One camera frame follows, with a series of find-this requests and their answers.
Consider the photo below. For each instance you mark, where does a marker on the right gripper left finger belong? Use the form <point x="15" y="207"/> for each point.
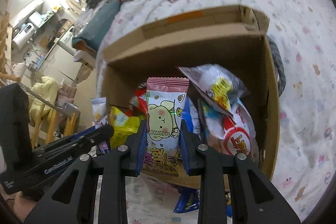
<point x="93" y="184"/>

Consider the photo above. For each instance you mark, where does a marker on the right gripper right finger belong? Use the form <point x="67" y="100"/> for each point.
<point x="254" y="199"/>

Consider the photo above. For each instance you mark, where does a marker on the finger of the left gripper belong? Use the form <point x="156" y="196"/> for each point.
<point x="103" y="133"/>
<point x="69" y="140"/>

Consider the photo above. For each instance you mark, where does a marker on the yellow triangular snack bag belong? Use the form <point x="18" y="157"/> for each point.
<point x="123" y="126"/>

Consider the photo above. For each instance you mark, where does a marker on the pink bear snack packet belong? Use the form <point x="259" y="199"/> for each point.
<point x="165" y="99"/>

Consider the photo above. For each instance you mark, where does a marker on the blue chip bag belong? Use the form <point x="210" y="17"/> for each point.
<point x="189" y="200"/>

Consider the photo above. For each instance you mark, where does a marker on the white red snack bag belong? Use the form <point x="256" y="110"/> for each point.
<point x="230" y="135"/>

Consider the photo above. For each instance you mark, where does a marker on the blue white snack bag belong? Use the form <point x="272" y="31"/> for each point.
<point x="191" y="117"/>

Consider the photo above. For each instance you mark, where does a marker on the white PanPan snack bag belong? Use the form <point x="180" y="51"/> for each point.
<point x="219" y="87"/>

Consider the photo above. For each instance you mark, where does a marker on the left hand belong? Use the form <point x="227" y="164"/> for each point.
<point x="23" y="206"/>

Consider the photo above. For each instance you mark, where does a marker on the yellow cloth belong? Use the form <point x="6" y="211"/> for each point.
<point x="48" y="90"/>

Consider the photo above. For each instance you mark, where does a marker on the white kitchen cabinet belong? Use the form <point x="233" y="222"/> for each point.
<point x="59" y="64"/>

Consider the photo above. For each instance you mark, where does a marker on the teal cushion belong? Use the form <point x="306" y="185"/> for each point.
<point x="93" y="24"/>

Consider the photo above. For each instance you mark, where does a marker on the brown cardboard box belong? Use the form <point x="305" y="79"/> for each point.
<point x="223" y="52"/>

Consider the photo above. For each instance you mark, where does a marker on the white water heater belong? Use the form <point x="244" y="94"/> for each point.
<point x="23" y="36"/>

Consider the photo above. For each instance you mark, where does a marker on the dark striped cloth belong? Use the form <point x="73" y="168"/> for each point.
<point x="278" y="65"/>

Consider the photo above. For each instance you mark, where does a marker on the floral white bed quilt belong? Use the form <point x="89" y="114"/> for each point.
<point x="304" y="31"/>

